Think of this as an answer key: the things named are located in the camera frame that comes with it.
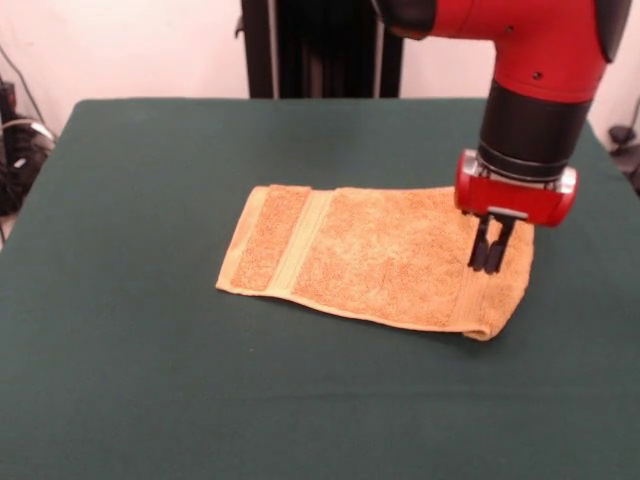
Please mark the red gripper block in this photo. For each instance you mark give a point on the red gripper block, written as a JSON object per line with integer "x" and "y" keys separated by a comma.
{"x": 515, "y": 200}

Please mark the tan terry towel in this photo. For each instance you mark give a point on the tan terry towel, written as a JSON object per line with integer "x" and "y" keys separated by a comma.
{"x": 375, "y": 260}

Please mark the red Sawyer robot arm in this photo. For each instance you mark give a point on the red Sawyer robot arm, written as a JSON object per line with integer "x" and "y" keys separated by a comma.
{"x": 540, "y": 50}

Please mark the black floor plug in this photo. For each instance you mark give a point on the black floor plug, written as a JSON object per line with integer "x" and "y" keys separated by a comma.
{"x": 622, "y": 135}

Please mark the dark green table cloth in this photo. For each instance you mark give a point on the dark green table cloth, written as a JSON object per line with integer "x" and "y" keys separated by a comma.
{"x": 150, "y": 350}

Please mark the small black device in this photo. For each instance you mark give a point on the small black device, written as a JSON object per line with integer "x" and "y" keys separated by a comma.
{"x": 7, "y": 95}

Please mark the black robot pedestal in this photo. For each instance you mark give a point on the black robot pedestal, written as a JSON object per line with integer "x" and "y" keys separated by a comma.
{"x": 325, "y": 50}

